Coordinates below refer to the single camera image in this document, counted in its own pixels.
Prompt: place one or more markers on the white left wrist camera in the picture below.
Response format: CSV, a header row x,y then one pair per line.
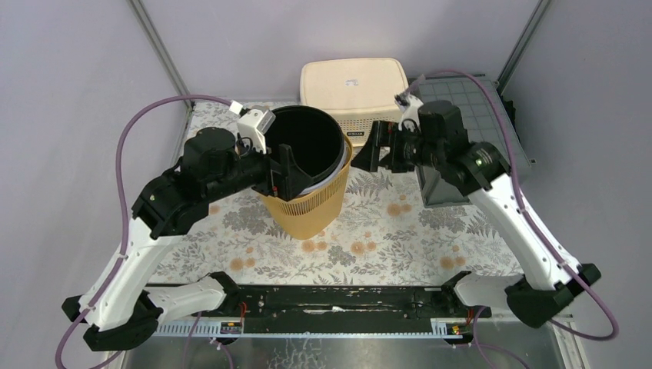
x,y
252,125

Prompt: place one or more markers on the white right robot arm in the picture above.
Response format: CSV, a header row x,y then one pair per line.
x,y
551,277

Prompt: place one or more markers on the yellow bin with black liner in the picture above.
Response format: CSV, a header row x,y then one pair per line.
x,y
321,150

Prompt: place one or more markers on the small circuit board left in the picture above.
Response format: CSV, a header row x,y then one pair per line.
x,y
230,328

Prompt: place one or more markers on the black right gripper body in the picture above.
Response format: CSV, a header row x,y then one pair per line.
x,y
410,149

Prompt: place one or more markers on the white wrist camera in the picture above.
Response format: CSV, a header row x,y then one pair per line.
x,y
408,105
252,125

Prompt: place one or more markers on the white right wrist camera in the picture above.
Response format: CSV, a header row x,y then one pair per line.
x,y
408,105

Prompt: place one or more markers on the floral patterned table mat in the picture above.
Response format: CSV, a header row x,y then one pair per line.
x,y
383,236

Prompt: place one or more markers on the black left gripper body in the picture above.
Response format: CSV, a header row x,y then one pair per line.
x,y
277,173

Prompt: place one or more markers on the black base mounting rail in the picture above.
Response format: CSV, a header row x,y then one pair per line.
x,y
271,303

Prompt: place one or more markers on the grey plastic storage bin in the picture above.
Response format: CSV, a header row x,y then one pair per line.
x,y
481,123

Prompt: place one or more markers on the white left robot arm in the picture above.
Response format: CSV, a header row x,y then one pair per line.
x,y
119,311

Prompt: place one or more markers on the white slotted cable duct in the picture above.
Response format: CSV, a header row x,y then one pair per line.
x,y
429,328

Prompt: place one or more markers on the cream perforated plastic basket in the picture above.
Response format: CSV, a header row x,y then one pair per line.
x,y
354,91

